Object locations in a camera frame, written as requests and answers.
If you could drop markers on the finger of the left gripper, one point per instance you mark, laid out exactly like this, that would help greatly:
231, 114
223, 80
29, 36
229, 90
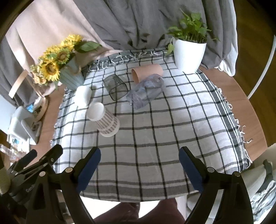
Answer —
44, 164
23, 162

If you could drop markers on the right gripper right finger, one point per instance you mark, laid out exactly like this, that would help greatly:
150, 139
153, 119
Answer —
235, 205

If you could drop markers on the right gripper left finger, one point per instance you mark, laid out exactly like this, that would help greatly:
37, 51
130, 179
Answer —
71, 182

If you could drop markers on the houndstooth paper cup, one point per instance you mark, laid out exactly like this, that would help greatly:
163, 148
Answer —
106, 123

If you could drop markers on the white ceramic cup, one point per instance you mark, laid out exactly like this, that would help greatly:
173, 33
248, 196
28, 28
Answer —
82, 96

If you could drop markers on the clear bluish plastic cup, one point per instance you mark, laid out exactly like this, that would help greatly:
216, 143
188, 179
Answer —
146, 91

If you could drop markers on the terracotta pink cup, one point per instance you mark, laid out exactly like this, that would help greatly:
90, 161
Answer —
142, 72

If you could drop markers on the clear water bottle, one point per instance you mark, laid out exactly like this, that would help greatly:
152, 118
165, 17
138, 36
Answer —
12, 153

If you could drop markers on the striped cushion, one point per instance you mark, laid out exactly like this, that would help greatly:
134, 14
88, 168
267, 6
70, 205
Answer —
263, 202

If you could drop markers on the round wooden tray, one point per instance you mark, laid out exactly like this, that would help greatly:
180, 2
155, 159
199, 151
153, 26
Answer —
39, 108

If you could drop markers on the ribbed blue-grey vase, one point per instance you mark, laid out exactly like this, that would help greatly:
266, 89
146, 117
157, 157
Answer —
71, 75

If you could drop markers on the sunflower bouquet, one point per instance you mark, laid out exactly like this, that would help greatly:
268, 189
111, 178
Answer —
57, 57

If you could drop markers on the plaid grey white tablecloth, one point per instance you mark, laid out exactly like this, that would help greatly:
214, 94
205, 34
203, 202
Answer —
141, 162

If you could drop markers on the pink beige cloth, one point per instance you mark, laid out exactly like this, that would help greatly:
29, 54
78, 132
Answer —
33, 28

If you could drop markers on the grey curtain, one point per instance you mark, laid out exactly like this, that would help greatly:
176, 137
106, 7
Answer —
129, 25

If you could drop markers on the white plant pot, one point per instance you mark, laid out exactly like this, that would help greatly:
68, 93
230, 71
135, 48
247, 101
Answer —
188, 55

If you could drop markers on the green potted plant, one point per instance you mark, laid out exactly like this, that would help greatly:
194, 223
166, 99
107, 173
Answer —
190, 29

